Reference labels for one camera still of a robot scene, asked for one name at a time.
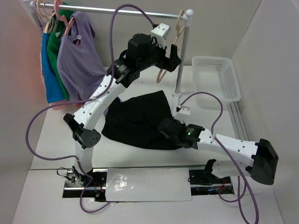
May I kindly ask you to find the black t shirt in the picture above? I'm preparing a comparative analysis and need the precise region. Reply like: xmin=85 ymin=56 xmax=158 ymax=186
xmin=102 ymin=91 xmax=181 ymax=150

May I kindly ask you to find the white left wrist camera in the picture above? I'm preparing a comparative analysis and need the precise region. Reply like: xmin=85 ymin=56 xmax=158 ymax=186
xmin=150 ymin=23 xmax=172 ymax=48

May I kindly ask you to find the blue t shirt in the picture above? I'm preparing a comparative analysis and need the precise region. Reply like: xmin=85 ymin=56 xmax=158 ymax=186
xmin=41 ymin=33 xmax=64 ymax=104

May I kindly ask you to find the beige hanger on rack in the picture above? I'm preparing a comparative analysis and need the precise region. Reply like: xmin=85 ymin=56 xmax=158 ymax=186
xmin=36 ymin=0 xmax=58 ymax=34

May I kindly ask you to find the silver clothes rack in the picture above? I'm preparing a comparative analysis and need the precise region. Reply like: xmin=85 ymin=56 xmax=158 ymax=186
xmin=23 ymin=0 xmax=194 ymax=111

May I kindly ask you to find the purple t shirt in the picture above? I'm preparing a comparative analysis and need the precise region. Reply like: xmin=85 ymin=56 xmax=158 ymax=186
xmin=57 ymin=12 xmax=107 ymax=102

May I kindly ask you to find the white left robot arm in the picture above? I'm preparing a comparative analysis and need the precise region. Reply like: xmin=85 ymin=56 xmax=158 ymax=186
xmin=64 ymin=34 xmax=181 ymax=186

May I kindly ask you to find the white plastic basket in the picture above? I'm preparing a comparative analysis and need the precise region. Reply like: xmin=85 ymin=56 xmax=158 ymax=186
xmin=192 ymin=56 xmax=241 ymax=105

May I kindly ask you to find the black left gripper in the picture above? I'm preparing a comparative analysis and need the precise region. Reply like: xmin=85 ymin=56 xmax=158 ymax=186
xmin=137 ymin=36 xmax=180 ymax=71

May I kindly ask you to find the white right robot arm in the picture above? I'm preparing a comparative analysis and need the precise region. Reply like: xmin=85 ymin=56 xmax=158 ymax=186
xmin=158 ymin=119 xmax=278 ymax=185

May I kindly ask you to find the beige wooden hanger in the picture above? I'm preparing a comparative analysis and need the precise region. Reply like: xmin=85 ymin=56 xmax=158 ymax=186
xmin=156 ymin=9 xmax=185 ymax=83

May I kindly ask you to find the green t shirt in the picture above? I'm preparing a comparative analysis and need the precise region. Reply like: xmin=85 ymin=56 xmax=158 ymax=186
xmin=47 ymin=15 xmax=69 ymax=101

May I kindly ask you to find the pink hanger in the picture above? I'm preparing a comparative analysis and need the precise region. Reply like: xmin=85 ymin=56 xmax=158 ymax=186
xmin=53 ymin=0 xmax=81 ymax=46

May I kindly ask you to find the white base cover plate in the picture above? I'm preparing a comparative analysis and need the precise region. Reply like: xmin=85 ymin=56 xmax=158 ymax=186
xmin=105 ymin=168 xmax=192 ymax=202

